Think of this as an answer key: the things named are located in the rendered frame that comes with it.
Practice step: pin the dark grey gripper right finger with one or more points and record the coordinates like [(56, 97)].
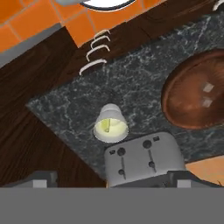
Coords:
[(186, 178)]

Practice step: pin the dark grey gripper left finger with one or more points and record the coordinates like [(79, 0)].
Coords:
[(40, 178)]

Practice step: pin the brown wooden bowl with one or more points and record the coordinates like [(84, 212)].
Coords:
[(189, 96)]

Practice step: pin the glass of lemonade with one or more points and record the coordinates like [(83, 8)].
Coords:
[(111, 126)]

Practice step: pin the grey toaster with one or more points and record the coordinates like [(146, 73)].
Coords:
[(140, 157)]

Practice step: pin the dark wood cupboard run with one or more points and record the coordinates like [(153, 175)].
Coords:
[(29, 110)]

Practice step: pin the white round black-rimmed thing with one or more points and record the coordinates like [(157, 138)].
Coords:
[(105, 4)]

